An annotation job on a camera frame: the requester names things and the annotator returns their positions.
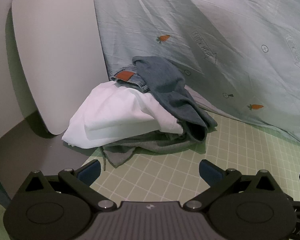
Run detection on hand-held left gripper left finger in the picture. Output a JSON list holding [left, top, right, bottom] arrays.
[[24, 159, 113, 210]]

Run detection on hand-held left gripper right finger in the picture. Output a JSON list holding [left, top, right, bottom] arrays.
[[184, 159, 282, 210]]

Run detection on blue jeans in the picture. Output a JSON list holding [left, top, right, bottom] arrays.
[[109, 56, 218, 142]]

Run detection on green grid mat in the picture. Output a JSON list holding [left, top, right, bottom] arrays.
[[89, 110, 300, 205]]

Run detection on grey garment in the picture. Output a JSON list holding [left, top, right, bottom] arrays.
[[101, 127, 207, 172]]

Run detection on white shirt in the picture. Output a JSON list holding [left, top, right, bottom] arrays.
[[62, 81, 184, 149]]

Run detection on white rounded board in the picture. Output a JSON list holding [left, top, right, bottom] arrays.
[[11, 0, 107, 138]]

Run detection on carrot print bed sheet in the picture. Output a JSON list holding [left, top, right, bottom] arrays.
[[87, 0, 300, 148]]

